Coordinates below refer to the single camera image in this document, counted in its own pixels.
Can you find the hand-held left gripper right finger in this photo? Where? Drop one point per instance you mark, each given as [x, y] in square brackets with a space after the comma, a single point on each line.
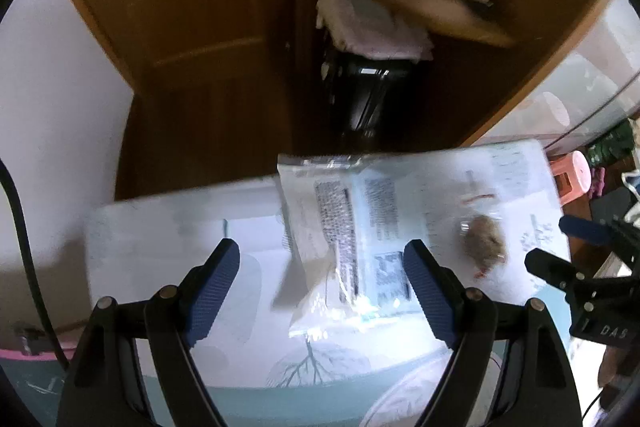
[430, 292]

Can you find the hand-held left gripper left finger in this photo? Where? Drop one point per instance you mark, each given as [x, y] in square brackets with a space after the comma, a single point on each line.
[212, 292]

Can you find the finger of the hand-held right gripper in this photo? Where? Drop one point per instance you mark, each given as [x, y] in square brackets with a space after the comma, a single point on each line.
[550, 267]
[585, 229]

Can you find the brown round cookie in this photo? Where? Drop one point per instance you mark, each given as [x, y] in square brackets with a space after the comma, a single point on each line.
[484, 237]

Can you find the clear plastic food packet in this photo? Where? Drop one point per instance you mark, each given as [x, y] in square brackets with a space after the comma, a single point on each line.
[350, 217]

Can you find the pink plastic stool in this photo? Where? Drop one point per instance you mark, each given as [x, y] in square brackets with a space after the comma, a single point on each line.
[572, 177]

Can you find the printed tablecloth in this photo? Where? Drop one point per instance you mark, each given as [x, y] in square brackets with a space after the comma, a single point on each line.
[150, 232]

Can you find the green printed bag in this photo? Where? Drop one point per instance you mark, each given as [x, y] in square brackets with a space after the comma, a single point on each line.
[612, 144]

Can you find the wooden cabinet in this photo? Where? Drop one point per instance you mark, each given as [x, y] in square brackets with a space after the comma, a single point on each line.
[450, 82]

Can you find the black bin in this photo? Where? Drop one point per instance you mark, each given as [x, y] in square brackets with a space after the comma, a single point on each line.
[367, 92]

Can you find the teal mat with pink edge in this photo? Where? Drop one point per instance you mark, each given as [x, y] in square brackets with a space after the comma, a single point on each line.
[25, 392]

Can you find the wooden door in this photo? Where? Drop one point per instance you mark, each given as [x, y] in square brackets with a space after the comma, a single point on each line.
[200, 32]

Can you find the folded pink towel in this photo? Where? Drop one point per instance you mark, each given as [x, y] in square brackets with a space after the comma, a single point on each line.
[370, 24]

